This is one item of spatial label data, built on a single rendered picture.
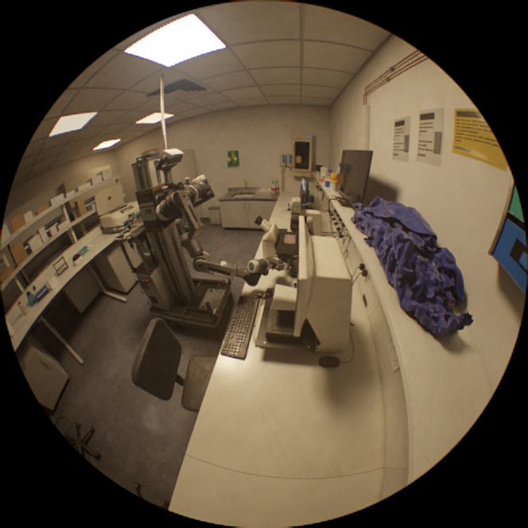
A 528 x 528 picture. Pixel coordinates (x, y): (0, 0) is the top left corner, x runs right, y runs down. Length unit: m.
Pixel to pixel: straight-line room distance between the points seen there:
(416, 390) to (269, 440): 0.61
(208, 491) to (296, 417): 0.54
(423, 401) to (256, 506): 0.74
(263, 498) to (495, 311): 1.04
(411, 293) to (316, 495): 0.87
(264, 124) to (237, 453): 4.32
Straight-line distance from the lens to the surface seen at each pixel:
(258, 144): 3.96
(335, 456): 0.93
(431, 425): 0.51
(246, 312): 1.10
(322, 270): 0.60
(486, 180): 0.81
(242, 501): 0.96
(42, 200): 4.84
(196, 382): 1.27
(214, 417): 0.91
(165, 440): 1.86
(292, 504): 0.96
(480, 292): 0.77
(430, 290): 0.63
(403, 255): 0.57
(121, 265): 2.90
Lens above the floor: 1.63
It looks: 36 degrees down
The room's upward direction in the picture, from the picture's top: 2 degrees counter-clockwise
